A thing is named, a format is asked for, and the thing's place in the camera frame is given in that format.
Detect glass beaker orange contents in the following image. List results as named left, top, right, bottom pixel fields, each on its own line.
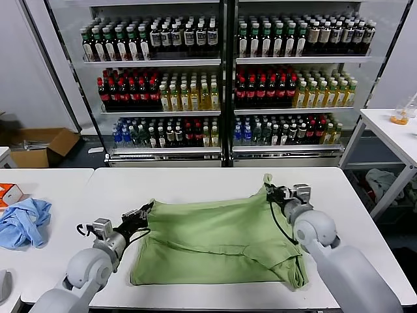
left=390, top=97, right=410, bottom=126

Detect grey rounded device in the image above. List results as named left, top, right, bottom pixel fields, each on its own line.
left=0, top=269, right=13, bottom=303

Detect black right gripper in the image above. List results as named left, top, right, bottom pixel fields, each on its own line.
left=263, top=181, right=295, bottom=207

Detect clear glass container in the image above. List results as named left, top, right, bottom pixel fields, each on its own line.
left=405, top=92, right=417, bottom=119

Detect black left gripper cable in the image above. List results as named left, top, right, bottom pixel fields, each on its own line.
left=112, top=227, right=152, bottom=273

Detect white cabinet shelf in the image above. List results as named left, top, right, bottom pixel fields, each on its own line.
left=231, top=144, right=345, bottom=157
left=100, top=110, right=222, bottom=118
left=109, top=146, right=224, bottom=160
left=233, top=107, right=356, bottom=116
left=235, top=56, right=372, bottom=65
left=83, top=57, right=222, bottom=67

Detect glass door drink cabinet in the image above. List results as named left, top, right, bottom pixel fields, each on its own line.
left=227, top=0, right=413, bottom=169
left=44, top=0, right=231, bottom=169

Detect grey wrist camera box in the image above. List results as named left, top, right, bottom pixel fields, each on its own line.
left=292, top=183, right=313, bottom=205
left=92, top=218, right=114, bottom=236

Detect dark tea bottle white label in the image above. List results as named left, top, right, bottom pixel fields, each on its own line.
left=149, top=23, right=162, bottom=50
left=183, top=23, right=195, bottom=48
left=195, top=22, right=207, bottom=48
left=171, top=23, right=183, bottom=48
left=160, top=23, right=173, bottom=49
left=207, top=22, right=219, bottom=48

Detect brown label milk tea bottle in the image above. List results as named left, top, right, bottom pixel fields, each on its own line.
left=306, top=21, right=319, bottom=55
left=318, top=21, right=331, bottom=55
left=352, top=22, right=365, bottom=55
left=329, top=21, right=342, bottom=55
left=363, top=22, right=375, bottom=55
left=341, top=22, right=354, bottom=55

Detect white side table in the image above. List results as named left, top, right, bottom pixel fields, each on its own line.
left=338, top=108, right=417, bottom=222

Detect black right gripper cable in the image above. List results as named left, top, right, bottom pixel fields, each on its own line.
left=268, top=201, right=299, bottom=246

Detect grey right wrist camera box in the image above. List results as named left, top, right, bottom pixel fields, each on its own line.
left=292, top=183, right=313, bottom=205

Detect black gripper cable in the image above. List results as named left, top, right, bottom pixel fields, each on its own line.
left=268, top=201, right=299, bottom=246
left=112, top=227, right=152, bottom=273

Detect green cap tea bottle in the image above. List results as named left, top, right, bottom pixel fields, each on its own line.
left=126, top=26, right=140, bottom=62
left=80, top=27, right=94, bottom=63
left=283, top=23, right=296, bottom=59
left=137, top=26, right=152, bottom=62
left=260, top=24, right=273, bottom=59
left=272, top=23, right=285, bottom=59
left=92, top=27, right=106, bottom=63
left=237, top=25, right=250, bottom=59
left=249, top=25, right=261, bottom=59
left=295, top=23, right=308, bottom=58
left=102, top=27, right=117, bottom=63
left=114, top=27, right=128, bottom=63

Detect dark shaggy object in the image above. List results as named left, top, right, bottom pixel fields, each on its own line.
left=0, top=112, right=23, bottom=147

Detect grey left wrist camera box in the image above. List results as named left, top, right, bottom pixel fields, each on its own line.
left=92, top=218, right=114, bottom=236

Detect open cardboard box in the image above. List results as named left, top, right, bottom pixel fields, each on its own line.
left=8, top=127, right=81, bottom=169

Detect orange and white box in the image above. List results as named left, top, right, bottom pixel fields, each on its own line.
left=0, top=183, right=32, bottom=209

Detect small white cabinet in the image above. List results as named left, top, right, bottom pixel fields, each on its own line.
left=0, top=146, right=18, bottom=170

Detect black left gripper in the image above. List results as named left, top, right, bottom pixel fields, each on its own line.
left=113, top=201, right=156, bottom=240

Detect light green t-shirt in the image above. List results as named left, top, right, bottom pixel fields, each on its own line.
left=129, top=173, right=309, bottom=291

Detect yellow juice bottle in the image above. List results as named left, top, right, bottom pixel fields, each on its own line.
left=169, top=82, right=180, bottom=112
left=159, top=82, right=171, bottom=113
left=344, top=81, right=358, bottom=108
left=199, top=82, right=210, bottom=112
left=335, top=80, right=348, bottom=108
left=325, top=80, right=338, bottom=108
left=179, top=82, right=191, bottom=112
left=305, top=81, right=317, bottom=109
left=315, top=81, right=328, bottom=109
left=292, top=81, right=308, bottom=109
left=189, top=82, right=201, bottom=112
left=209, top=82, right=221, bottom=112

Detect grey metal bars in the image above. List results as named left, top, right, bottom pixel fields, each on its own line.
left=20, top=139, right=50, bottom=153

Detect crumpled light blue shirt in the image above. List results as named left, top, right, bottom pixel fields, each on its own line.
left=0, top=197, right=53, bottom=250

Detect pale crumpled clothes pile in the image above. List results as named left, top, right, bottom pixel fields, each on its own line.
left=364, top=168, right=407, bottom=207

